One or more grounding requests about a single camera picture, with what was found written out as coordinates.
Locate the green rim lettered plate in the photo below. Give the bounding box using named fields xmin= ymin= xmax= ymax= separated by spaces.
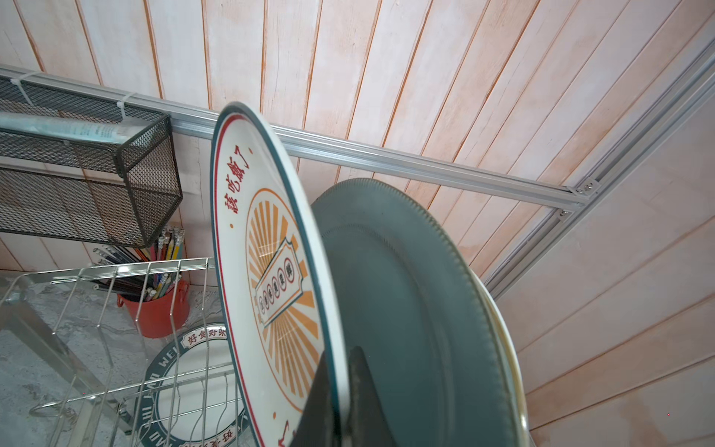
xmin=132 ymin=323 xmax=250 ymax=446

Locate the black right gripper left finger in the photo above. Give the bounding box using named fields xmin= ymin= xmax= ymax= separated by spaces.
xmin=290 ymin=352 xmax=340 ymax=447

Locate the black mesh wall basket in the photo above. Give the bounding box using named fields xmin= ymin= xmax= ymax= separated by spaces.
xmin=1 ymin=76 xmax=184 ymax=248

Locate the red pen holder cup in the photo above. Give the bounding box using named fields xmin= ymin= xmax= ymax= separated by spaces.
xmin=117 ymin=279 xmax=190 ymax=339

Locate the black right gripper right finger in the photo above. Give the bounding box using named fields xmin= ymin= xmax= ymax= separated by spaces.
xmin=348 ymin=346 xmax=397 ymax=446

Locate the bundle of pens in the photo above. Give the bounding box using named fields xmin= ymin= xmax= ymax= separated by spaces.
xmin=91 ymin=225 xmax=186 ymax=303

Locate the white green clover plate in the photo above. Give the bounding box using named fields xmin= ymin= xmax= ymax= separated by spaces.
xmin=471 ymin=272 xmax=534 ymax=446

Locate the large teal plate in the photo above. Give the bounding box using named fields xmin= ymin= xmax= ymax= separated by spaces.
xmin=312 ymin=178 xmax=517 ymax=446

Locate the stainless steel dish rack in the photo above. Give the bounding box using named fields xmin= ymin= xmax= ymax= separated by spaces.
xmin=1 ymin=258 xmax=223 ymax=446

